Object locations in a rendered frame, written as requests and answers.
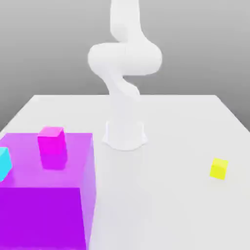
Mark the small cyan cube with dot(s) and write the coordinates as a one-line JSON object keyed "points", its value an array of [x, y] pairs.
{"points": [[4, 164]]}

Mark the small yellow cube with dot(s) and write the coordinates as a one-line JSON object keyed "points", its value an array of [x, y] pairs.
{"points": [[218, 169]]}

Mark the small magenta cube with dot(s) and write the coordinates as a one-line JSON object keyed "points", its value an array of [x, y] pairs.
{"points": [[51, 148]]}

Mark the large purple box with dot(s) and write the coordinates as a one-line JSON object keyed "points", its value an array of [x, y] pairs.
{"points": [[39, 214]]}

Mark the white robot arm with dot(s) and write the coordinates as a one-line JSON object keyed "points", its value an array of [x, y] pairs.
{"points": [[125, 58]]}

